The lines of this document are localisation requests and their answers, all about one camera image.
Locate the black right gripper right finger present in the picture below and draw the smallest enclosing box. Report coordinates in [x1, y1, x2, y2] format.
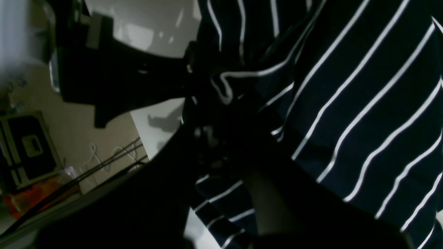
[215, 103, 413, 249]

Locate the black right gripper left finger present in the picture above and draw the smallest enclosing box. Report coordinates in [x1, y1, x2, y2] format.
[35, 121, 220, 249]

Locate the navy white striped t-shirt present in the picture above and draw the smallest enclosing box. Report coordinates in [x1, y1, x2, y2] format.
[197, 0, 442, 249]

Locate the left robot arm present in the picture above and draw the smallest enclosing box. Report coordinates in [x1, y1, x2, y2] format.
[40, 0, 191, 129]

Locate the black equipment case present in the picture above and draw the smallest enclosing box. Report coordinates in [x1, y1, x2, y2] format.
[0, 111, 62, 193]

